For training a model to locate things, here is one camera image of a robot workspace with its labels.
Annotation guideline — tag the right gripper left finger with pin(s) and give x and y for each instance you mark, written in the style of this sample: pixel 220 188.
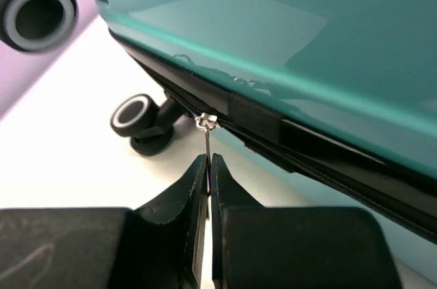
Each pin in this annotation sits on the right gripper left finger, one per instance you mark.
pixel 158 245

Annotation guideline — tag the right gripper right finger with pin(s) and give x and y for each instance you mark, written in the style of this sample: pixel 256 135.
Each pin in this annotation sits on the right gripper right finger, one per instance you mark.
pixel 299 247

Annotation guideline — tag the pink and teal suitcase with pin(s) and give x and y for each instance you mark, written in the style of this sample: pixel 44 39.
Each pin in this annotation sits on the pink and teal suitcase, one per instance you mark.
pixel 342 90

